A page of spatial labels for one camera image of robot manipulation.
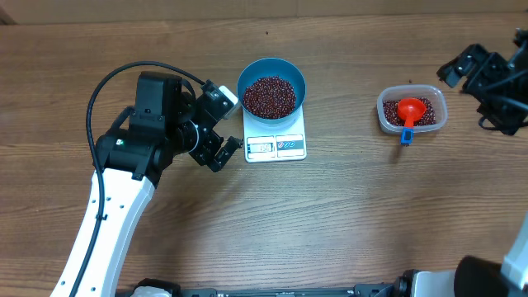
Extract orange measuring scoop blue handle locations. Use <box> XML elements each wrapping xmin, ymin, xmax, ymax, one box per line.
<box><xmin>398</xmin><ymin>97</ymin><xmax>427</xmax><ymax>146</ymax></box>

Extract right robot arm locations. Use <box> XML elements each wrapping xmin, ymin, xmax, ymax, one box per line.
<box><xmin>377</xmin><ymin>40</ymin><xmax>527</xmax><ymax>296</ymax></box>

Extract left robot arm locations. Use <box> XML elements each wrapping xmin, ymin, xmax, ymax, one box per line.
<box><xmin>52</xmin><ymin>71</ymin><xmax>243</xmax><ymax>296</ymax></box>

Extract white digital kitchen scale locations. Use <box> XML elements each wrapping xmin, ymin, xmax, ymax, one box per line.
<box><xmin>243</xmin><ymin>107</ymin><xmax>308</xmax><ymax>163</ymax></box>

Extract red beans in bowl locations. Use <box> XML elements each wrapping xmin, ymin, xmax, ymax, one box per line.
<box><xmin>243</xmin><ymin>76</ymin><xmax>297</xmax><ymax>120</ymax></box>

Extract blue bowl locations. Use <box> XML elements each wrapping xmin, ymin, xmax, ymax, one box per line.
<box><xmin>237</xmin><ymin>58</ymin><xmax>307</xmax><ymax>119</ymax></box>

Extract clear plastic container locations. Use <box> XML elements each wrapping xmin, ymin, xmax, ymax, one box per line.
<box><xmin>375</xmin><ymin>84</ymin><xmax>449</xmax><ymax>135</ymax></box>

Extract red adzuki beans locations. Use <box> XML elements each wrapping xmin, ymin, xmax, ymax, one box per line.
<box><xmin>383</xmin><ymin>97</ymin><xmax>436</xmax><ymax>126</ymax></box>

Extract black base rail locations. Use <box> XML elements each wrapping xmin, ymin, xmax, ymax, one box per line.
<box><xmin>115</xmin><ymin>277</ymin><xmax>412</xmax><ymax>297</ymax></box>

